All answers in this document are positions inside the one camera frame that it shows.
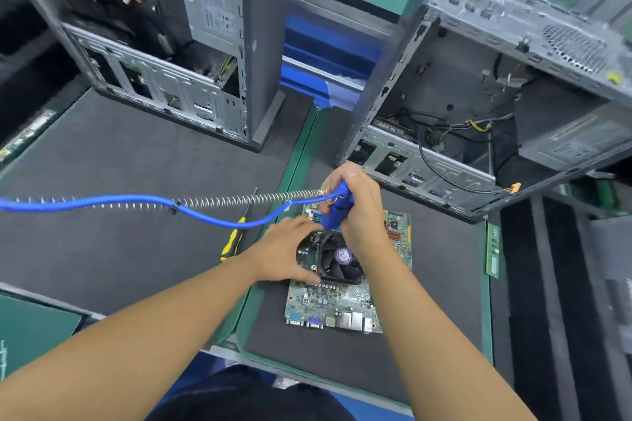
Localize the person's right hand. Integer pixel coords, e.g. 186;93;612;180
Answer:
319;161;394;264

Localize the person's left hand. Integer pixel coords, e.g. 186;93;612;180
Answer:
242;216;327;287

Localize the blue electric screwdriver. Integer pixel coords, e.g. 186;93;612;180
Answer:
318;179;357;232

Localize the black CPU fan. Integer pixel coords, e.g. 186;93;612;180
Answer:
296;228;369;289

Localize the yellow black handled screwdriver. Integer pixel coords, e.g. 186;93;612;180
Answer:
219;187;260;264

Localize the green motherboard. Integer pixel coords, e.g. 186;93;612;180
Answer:
284;201;414;335

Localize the dark grey computer case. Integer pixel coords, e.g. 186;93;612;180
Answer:
336;0;632;224

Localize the silver computer case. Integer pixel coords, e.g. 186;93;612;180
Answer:
0;0;298;153

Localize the person's left forearm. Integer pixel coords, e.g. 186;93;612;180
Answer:
0;258;263;421

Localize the person's right forearm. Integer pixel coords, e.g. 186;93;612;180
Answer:
363;243;537;421

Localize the green memory module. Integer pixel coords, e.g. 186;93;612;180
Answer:
0;108;59;162
485;221;502;281

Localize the blue plastic crate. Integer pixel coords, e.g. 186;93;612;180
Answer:
279;0;396;111

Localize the black divided foam tray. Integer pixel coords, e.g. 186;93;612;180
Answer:
498;193;632;421

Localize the silver power supply unit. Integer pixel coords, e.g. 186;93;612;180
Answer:
518;105;632;175

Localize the white coiled cord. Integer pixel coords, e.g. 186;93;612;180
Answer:
18;189;332;214

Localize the blue coiled cable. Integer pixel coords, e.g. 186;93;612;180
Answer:
0;184;347;232

